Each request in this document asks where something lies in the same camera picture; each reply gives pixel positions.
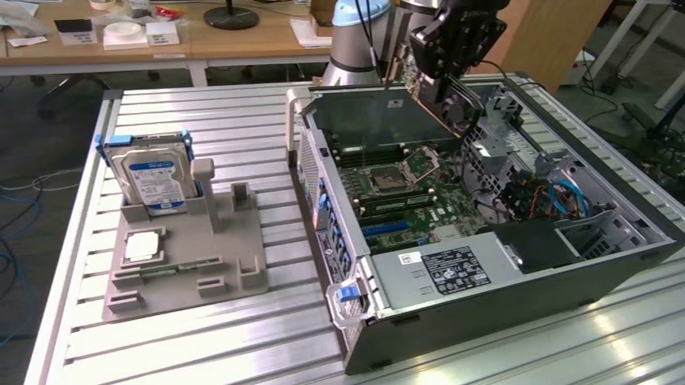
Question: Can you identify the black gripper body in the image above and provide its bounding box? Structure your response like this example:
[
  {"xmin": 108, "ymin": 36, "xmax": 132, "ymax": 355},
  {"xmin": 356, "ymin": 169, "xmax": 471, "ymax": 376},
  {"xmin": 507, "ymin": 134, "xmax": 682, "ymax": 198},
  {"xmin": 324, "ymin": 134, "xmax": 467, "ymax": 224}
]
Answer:
[{"xmin": 435, "ymin": 0, "xmax": 510, "ymax": 53}]

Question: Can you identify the green graphics card black fan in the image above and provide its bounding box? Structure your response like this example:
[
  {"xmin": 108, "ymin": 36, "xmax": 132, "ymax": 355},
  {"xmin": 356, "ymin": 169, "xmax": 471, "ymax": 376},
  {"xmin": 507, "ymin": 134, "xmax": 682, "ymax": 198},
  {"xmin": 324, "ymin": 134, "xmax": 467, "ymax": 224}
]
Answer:
[{"xmin": 394, "ymin": 39, "xmax": 483, "ymax": 140}]

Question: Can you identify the wooden cabinet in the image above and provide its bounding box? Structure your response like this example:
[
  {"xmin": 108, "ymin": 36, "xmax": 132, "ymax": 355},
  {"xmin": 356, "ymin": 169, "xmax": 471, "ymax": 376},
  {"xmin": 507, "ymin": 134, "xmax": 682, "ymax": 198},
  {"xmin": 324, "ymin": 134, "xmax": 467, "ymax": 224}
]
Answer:
[{"xmin": 483, "ymin": 0, "xmax": 614, "ymax": 94}]

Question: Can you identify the white paper stack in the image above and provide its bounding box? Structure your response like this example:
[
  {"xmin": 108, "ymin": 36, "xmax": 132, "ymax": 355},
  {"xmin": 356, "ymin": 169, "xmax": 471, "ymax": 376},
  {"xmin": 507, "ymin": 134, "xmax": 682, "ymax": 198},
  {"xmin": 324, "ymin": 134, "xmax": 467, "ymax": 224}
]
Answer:
[{"xmin": 290, "ymin": 18, "xmax": 334, "ymax": 49}]

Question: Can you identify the silver socket cover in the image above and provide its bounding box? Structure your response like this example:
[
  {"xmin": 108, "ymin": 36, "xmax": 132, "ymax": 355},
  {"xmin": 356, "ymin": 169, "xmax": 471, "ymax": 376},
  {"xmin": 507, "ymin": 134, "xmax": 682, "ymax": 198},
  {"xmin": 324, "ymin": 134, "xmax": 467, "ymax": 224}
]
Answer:
[{"xmin": 403, "ymin": 146, "xmax": 444, "ymax": 176}]

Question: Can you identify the CPU socket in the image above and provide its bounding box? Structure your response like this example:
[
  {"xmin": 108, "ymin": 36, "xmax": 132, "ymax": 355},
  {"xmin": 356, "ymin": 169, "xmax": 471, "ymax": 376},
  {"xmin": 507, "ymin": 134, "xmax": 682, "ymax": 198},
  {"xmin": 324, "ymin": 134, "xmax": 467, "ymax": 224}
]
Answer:
[{"xmin": 363, "ymin": 164, "xmax": 407, "ymax": 193}]

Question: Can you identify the black round lamp base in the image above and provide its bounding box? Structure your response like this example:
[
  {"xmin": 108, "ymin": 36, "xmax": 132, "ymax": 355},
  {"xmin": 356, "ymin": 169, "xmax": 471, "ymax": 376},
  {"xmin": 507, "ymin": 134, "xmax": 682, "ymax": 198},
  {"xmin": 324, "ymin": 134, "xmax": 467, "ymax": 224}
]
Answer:
[{"xmin": 201, "ymin": 0, "xmax": 261, "ymax": 31}]

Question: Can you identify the RAM stick with white labels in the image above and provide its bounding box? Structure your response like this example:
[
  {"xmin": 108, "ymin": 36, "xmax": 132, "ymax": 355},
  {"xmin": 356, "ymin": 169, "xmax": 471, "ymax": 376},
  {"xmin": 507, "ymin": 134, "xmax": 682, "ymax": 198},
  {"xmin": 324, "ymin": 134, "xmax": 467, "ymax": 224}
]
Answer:
[{"xmin": 366, "ymin": 195, "xmax": 435, "ymax": 214}]

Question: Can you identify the green motherboard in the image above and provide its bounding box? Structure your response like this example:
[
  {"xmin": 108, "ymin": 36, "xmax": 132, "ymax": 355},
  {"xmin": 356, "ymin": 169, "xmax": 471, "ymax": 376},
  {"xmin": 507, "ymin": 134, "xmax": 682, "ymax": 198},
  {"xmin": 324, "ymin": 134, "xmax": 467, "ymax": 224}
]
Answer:
[{"xmin": 328, "ymin": 140, "xmax": 488, "ymax": 256}]

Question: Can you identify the black expansion slot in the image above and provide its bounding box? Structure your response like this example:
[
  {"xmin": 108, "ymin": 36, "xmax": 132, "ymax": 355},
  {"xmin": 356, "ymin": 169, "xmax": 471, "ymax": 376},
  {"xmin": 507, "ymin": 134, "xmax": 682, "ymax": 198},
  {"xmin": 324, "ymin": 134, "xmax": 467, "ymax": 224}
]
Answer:
[{"xmin": 356, "ymin": 212, "xmax": 407, "ymax": 226}]

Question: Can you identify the blue expansion slot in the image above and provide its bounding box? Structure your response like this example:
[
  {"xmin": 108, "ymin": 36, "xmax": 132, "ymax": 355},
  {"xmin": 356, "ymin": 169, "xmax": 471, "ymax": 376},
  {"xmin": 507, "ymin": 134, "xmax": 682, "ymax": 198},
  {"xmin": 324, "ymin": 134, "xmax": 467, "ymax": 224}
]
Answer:
[{"xmin": 362, "ymin": 221, "xmax": 411, "ymax": 237}]

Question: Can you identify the silver disk bay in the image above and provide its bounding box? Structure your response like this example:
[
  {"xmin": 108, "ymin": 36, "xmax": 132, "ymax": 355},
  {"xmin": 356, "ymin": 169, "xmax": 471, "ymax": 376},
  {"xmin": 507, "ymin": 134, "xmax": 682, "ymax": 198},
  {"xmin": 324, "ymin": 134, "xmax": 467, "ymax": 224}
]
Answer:
[{"xmin": 553, "ymin": 200, "xmax": 651, "ymax": 261}]

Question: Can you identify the plain white labelled box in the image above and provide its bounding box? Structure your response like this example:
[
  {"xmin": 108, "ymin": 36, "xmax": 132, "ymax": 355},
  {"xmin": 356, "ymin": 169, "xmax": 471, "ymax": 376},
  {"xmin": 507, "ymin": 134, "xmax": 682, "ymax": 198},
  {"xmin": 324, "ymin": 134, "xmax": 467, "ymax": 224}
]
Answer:
[{"xmin": 144, "ymin": 22, "xmax": 180, "ymax": 47}]

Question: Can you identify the white box with round dish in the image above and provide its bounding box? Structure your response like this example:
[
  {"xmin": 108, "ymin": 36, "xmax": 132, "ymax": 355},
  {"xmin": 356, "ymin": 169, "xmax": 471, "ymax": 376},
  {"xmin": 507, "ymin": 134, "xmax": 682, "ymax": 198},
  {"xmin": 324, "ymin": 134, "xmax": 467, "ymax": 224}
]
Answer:
[{"xmin": 103, "ymin": 22, "xmax": 149, "ymax": 51}]

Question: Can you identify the grey power supply with labels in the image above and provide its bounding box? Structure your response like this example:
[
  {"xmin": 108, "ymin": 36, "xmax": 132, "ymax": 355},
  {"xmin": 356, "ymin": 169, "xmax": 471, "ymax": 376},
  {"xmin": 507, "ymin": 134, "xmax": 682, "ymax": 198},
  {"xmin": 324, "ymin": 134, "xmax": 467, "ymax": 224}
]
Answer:
[{"xmin": 368, "ymin": 232, "xmax": 523, "ymax": 316}]

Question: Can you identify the hard disk with blue rails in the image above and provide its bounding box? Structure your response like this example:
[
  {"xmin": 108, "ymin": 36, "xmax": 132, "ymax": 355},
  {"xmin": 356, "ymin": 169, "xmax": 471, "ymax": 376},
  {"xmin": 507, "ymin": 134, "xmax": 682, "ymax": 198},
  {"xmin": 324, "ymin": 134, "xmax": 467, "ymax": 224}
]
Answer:
[{"xmin": 95, "ymin": 130, "xmax": 193, "ymax": 217}]

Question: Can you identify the grey parts rack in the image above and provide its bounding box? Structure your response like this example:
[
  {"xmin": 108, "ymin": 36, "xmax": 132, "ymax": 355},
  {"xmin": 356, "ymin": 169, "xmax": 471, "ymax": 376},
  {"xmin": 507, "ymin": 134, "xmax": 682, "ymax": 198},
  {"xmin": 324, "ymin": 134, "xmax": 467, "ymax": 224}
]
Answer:
[{"xmin": 100, "ymin": 158, "xmax": 268, "ymax": 322}]

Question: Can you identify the white box with black top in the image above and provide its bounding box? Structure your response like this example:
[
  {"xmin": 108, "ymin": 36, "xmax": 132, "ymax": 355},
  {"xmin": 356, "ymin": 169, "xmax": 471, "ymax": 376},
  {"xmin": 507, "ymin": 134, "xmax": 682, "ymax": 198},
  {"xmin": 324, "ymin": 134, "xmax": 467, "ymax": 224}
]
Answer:
[{"xmin": 55, "ymin": 18, "xmax": 99, "ymax": 46}]

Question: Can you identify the open black PC case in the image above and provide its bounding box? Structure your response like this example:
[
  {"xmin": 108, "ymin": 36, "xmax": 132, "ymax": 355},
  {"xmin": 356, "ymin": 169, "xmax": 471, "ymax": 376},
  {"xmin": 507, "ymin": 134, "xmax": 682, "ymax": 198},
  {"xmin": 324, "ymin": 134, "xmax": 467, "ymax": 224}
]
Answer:
[{"xmin": 286, "ymin": 71, "xmax": 685, "ymax": 376}]

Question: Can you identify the black office chair base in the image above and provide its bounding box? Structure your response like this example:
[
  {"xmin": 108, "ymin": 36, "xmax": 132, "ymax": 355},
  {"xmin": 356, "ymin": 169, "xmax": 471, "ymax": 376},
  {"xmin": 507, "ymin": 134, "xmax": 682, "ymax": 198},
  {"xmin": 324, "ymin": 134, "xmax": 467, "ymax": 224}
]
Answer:
[{"xmin": 30, "ymin": 71, "xmax": 161, "ymax": 120}]

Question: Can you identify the wooden desk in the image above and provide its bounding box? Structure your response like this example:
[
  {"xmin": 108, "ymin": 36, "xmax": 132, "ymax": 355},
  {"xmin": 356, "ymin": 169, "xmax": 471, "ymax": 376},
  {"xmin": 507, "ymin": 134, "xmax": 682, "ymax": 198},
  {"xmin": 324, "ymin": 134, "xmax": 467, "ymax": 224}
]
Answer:
[{"xmin": 0, "ymin": 0, "xmax": 336, "ymax": 77}]

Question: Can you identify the silver CPU chip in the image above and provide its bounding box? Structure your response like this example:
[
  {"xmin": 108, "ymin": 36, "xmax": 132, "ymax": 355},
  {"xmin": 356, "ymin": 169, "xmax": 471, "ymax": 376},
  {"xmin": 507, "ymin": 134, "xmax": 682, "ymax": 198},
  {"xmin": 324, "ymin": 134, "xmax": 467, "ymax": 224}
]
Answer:
[{"xmin": 123, "ymin": 231, "xmax": 163, "ymax": 265}]

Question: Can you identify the bare green RAM stick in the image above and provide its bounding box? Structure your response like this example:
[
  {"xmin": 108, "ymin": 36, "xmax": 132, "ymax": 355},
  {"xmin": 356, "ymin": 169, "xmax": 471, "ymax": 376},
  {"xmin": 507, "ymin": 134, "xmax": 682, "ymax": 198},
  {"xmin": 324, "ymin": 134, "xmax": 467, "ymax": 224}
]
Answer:
[{"xmin": 137, "ymin": 262, "xmax": 219, "ymax": 278}]

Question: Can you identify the white table frame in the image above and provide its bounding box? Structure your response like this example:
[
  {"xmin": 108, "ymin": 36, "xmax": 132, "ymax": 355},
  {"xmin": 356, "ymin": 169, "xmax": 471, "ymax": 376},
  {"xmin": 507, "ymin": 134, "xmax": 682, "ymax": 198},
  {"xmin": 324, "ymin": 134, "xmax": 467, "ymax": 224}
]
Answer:
[{"xmin": 587, "ymin": 0, "xmax": 685, "ymax": 109}]

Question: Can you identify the blue wire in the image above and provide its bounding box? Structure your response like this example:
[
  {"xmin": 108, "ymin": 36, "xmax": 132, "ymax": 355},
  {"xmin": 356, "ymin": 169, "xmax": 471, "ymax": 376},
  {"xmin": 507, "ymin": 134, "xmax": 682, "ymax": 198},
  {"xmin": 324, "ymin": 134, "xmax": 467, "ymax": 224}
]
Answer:
[{"xmin": 550, "ymin": 180, "xmax": 590, "ymax": 220}]

